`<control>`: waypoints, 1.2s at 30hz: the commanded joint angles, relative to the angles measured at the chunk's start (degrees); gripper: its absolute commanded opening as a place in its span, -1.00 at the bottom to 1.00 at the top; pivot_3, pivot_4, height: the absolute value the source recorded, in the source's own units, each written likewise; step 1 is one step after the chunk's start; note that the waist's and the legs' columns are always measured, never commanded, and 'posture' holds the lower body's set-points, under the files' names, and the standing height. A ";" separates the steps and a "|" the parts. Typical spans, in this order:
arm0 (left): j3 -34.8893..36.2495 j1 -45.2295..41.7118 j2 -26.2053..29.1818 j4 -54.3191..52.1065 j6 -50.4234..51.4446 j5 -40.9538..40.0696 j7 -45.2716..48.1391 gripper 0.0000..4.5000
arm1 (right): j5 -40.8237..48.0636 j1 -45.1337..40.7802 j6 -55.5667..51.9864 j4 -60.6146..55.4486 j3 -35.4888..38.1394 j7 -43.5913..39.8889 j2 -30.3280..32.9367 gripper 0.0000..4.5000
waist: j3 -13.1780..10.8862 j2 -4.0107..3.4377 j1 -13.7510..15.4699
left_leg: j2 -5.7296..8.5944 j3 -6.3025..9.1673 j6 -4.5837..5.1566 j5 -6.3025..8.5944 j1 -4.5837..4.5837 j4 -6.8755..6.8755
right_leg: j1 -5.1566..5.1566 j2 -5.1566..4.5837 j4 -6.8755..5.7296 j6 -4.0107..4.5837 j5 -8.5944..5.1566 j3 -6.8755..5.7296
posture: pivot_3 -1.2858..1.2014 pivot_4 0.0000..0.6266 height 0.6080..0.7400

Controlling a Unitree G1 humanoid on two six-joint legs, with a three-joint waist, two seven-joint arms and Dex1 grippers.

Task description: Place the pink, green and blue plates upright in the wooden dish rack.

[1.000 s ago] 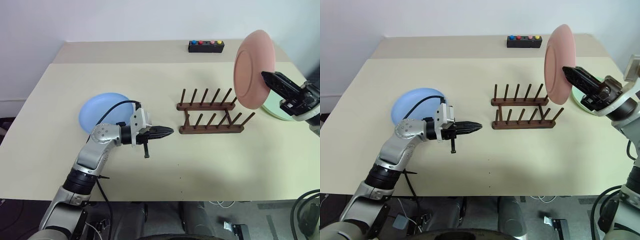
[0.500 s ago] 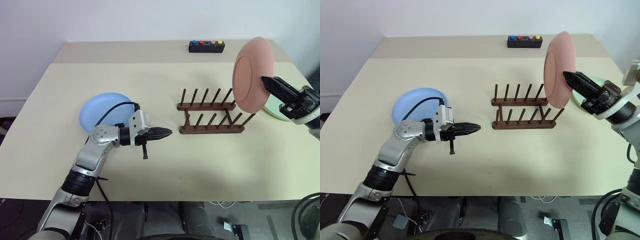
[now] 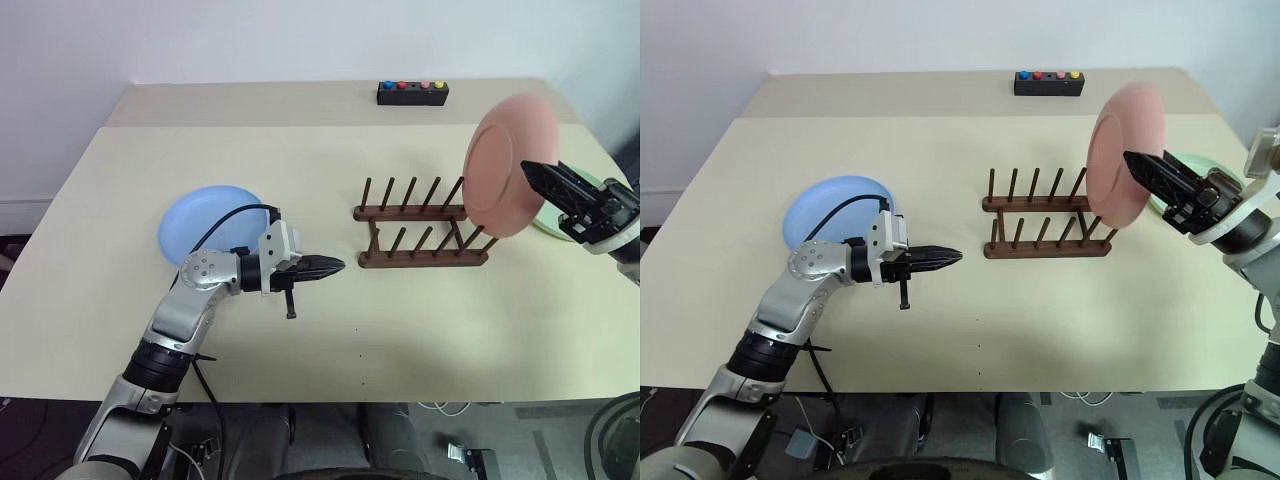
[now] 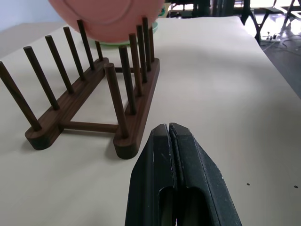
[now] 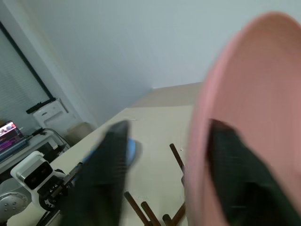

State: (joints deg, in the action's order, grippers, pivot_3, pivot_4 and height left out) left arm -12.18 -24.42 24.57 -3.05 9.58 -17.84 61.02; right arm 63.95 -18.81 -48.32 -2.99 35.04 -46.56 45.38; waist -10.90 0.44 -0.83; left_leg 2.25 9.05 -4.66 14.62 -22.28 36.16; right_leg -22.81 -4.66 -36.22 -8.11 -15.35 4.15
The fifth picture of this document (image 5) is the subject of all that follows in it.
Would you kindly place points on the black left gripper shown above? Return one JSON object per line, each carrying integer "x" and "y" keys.
{"x": 57, "y": 190}

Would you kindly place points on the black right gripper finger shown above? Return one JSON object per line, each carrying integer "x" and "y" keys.
{"x": 244, "y": 188}

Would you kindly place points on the pink plate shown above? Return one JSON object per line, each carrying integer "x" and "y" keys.
{"x": 254, "y": 82}

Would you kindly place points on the wooden dish rack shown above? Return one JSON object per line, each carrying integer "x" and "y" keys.
{"x": 177, "y": 157}

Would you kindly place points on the blue plate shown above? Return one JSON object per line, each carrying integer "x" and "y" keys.
{"x": 132, "y": 150}

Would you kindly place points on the beige bin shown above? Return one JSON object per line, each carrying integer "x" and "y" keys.
{"x": 78, "y": 131}

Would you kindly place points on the white side desk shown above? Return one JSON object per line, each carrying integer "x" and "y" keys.
{"x": 40, "y": 141}

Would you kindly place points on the white printer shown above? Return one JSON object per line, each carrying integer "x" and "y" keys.
{"x": 53, "y": 115}

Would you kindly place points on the black flat device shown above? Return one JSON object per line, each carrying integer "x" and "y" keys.
{"x": 40, "y": 106}

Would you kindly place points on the open laptop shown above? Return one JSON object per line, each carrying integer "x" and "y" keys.
{"x": 9, "y": 137}

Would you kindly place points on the white window blind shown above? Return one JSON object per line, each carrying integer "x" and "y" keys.
{"x": 16, "y": 89}

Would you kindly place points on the black window frame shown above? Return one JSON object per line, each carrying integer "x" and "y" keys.
{"x": 26, "y": 61}

